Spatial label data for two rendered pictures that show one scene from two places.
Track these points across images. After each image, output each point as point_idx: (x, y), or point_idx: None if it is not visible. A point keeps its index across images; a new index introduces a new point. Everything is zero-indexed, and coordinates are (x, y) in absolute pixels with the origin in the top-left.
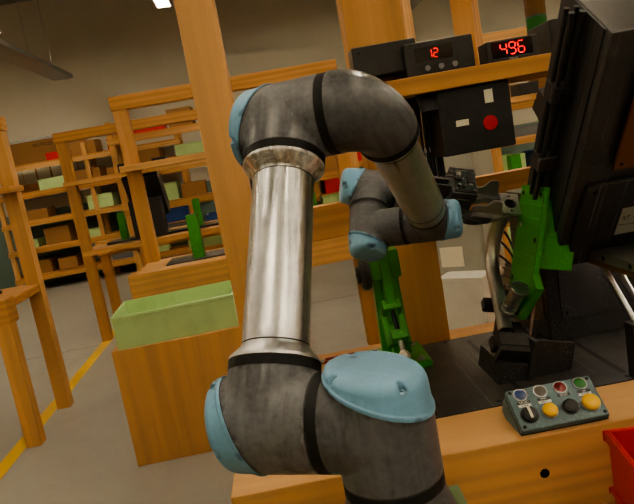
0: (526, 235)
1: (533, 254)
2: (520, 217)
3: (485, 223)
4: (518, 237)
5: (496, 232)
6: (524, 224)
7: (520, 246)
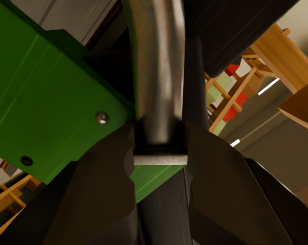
0: (56, 133)
1: None
2: (121, 123)
3: (62, 173)
4: (73, 91)
5: (126, 17)
6: (90, 134)
7: (41, 92)
